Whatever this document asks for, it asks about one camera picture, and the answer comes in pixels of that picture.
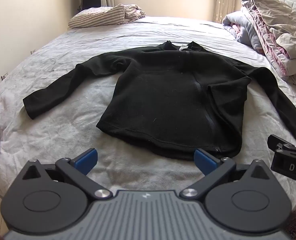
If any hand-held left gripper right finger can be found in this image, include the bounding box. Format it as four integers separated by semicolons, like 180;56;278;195
179;149;272;200

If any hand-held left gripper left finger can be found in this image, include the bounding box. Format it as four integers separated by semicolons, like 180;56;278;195
21;148;113;200

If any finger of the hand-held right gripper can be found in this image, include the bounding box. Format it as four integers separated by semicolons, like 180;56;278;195
267;134;296;153

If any black zip jacket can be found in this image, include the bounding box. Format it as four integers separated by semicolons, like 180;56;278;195
23;41;296;161

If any bed with grey sheet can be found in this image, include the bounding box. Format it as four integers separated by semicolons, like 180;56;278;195
0;16;296;213

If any beige and pink quilt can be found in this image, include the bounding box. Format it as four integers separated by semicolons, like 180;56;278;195
240;0;296;86

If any blue-grey folded quilt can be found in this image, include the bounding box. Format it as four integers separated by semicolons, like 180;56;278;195
222;11;266;53

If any striped pillow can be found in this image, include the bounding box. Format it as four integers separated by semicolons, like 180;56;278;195
68;4;125;29

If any crumpled striped cloth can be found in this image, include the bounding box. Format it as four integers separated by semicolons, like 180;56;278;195
123;4;146;23

